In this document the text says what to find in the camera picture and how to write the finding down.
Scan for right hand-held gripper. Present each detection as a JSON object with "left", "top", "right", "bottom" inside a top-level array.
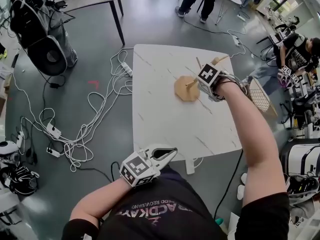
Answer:
[{"left": 196, "top": 62, "right": 226, "bottom": 103}]

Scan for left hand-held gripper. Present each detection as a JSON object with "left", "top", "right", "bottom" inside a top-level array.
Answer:
[{"left": 118, "top": 143, "right": 179, "bottom": 188}]

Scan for wooden mug tree stand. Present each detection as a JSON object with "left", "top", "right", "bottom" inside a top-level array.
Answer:
[{"left": 174, "top": 54, "right": 230, "bottom": 103}]

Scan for person's left forearm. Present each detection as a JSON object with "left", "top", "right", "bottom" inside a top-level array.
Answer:
[{"left": 69, "top": 177, "right": 133, "bottom": 222}]

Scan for person's right forearm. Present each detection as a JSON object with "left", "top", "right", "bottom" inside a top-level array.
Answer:
[{"left": 215, "top": 82, "right": 288, "bottom": 206}]

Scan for white table leg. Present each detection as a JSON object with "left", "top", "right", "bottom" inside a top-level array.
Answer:
[{"left": 184, "top": 156, "right": 204, "bottom": 176}]

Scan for person's black printed t-shirt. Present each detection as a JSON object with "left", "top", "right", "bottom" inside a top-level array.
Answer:
[{"left": 61, "top": 165, "right": 291, "bottom": 240}]

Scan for purple hand-held device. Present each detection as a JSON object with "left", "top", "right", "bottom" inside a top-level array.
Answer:
[{"left": 277, "top": 65, "right": 293, "bottom": 88}]

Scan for black office chair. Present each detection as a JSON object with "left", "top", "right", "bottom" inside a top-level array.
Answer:
[{"left": 279, "top": 93, "right": 316, "bottom": 131}]

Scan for white black-striped case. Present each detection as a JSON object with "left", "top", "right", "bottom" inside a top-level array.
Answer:
[{"left": 279, "top": 143, "right": 320, "bottom": 178}]

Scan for black and white patterned bag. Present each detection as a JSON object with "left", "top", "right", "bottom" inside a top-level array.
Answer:
[{"left": 0, "top": 163, "right": 40, "bottom": 197}]

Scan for black hard-shell backpack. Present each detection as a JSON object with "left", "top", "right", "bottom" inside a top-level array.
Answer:
[{"left": 26, "top": 35, "right": 68, "bottom": 77}]

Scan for white round device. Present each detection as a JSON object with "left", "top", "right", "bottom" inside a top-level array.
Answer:
[{"left": 0, "top": 140, "right": 20, "bottom": 164}]

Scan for gold wire chair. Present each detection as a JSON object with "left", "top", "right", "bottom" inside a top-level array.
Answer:
[{"left": 241, "top": 76, "right": 279, "bottom": 118}]

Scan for tangle of white cables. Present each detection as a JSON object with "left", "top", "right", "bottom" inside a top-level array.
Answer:
[{"left": 12, "top": 47, "right": 134, "bottom": 173}]

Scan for black power adapter with cable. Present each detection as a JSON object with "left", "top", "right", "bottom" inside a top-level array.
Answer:
[{"left": 41, "top": 74, "right": 67, "bottom": 110}]

